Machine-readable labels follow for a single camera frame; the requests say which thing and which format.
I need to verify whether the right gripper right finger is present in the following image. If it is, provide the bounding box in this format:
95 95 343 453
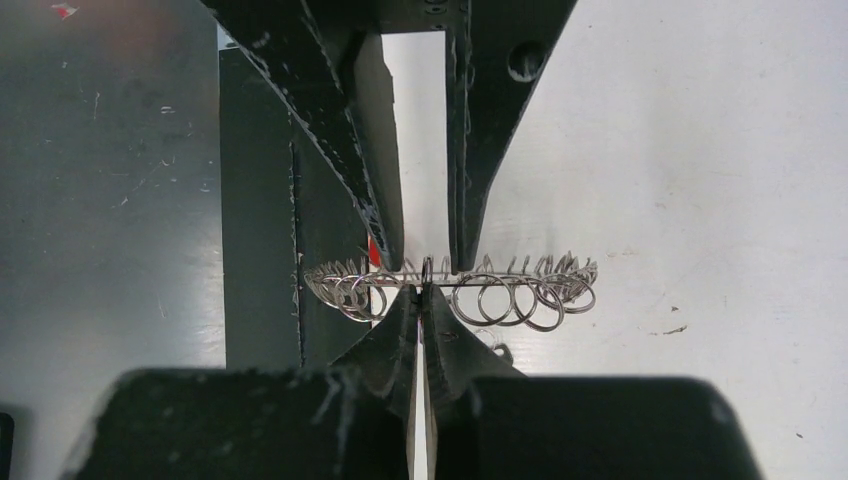
421 286 761 479

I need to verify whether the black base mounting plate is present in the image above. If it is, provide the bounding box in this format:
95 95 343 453
219 49 367 370

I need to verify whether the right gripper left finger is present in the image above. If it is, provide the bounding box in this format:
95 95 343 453
62 287 418 479

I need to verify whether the metal disc with key rings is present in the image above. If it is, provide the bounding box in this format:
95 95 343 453
304 252 599 333

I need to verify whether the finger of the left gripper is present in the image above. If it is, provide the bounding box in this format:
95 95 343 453
445 0 575 272
204 1 404 271

